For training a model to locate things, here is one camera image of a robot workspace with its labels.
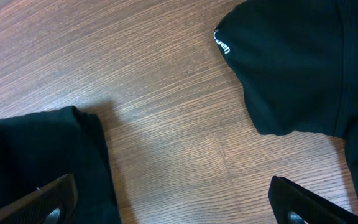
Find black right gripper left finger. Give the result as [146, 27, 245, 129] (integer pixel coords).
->
[0, 174, 78, 224]

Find black garment in pile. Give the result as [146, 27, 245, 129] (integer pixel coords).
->
[213, 0, 358, 199]

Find black shorts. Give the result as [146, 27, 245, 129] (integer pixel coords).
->
[0, 106, 121, 223]

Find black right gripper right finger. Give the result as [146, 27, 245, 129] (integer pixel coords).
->
[268, 176, 358, 224]

